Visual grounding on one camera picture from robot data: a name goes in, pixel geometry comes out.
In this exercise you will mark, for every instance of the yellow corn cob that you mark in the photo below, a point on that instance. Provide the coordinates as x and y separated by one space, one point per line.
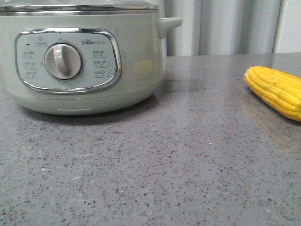
280 90

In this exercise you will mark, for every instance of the glass pot lid steel rim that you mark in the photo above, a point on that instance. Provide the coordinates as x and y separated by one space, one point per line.
74 5

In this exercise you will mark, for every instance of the pale green electric cooking pot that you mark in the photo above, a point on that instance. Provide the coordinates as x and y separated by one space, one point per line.
120 51

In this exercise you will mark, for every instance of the grey round control knob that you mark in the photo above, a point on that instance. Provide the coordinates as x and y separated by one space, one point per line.
63 61

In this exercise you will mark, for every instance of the white pleated curtain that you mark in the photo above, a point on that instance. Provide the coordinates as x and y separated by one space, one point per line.
223 27

